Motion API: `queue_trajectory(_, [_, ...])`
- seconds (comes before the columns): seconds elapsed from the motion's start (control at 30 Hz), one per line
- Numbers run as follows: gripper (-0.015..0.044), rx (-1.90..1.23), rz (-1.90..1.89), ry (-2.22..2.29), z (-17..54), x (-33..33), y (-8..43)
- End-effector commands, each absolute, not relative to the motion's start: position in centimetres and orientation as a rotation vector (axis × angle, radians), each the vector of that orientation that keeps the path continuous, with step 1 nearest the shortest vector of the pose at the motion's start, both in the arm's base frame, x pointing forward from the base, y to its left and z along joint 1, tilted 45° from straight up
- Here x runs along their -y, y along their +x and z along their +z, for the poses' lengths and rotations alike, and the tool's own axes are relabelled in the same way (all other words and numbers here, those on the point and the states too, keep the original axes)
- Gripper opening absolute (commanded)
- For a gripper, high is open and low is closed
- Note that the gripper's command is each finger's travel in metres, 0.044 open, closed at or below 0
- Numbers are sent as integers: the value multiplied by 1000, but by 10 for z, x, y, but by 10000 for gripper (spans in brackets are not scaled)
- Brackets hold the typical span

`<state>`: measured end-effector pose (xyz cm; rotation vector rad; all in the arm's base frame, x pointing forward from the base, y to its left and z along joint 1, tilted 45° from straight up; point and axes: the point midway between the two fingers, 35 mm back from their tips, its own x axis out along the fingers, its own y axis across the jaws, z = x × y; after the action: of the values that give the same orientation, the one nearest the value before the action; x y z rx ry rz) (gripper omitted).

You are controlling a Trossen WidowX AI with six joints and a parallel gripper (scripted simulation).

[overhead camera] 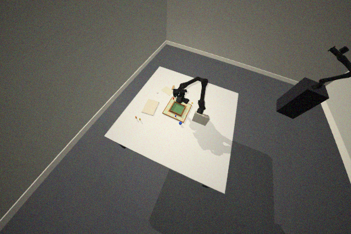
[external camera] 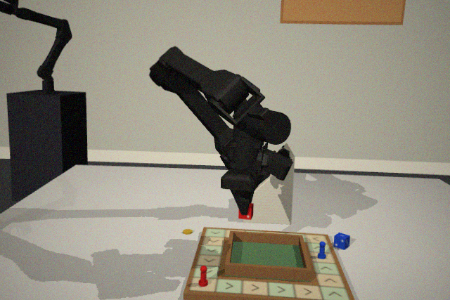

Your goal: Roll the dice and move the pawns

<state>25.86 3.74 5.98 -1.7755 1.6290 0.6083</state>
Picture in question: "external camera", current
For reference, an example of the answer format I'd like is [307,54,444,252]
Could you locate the red die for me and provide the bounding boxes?
[238,203,254,220]

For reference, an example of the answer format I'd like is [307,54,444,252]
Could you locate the blue pawn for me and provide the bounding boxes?
[318,241,326,259]

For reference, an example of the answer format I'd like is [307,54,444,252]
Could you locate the red pawn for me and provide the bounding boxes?
[199,266,208,287]

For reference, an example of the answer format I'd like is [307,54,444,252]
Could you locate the blue die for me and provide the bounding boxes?
[333,233,350,250]

